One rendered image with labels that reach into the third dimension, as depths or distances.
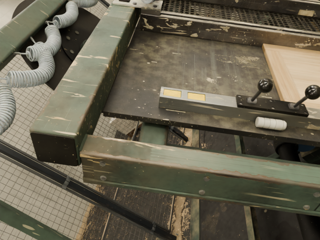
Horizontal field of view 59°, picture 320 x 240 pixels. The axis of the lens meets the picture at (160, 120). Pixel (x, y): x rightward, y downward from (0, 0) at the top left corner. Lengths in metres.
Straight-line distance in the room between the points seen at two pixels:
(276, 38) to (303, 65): 0.16
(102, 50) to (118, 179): 0.39
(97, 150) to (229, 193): 0.31
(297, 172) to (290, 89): 0.39
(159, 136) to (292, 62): 0.64
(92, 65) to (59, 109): 0.19
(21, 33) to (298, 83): 1.13
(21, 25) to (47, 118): 0.85
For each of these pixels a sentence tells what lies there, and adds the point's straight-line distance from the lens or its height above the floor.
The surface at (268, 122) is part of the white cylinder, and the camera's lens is 0.84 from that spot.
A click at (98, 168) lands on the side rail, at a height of 1.75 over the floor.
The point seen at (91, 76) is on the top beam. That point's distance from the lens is 0.76.
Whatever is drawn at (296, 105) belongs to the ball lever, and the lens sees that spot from 0.87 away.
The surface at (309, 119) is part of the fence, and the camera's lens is 0.90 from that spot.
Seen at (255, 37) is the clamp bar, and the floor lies 1.40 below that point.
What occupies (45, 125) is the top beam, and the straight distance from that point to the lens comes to 0.63.
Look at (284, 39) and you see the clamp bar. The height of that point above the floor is 1.31.
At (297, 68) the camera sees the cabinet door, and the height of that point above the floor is 1.27.
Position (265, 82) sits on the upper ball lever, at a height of 1.54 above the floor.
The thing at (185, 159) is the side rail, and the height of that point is 1.62.
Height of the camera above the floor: 1.94
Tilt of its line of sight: 22 degrees down
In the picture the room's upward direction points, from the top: 54 degrees counter-clockwise
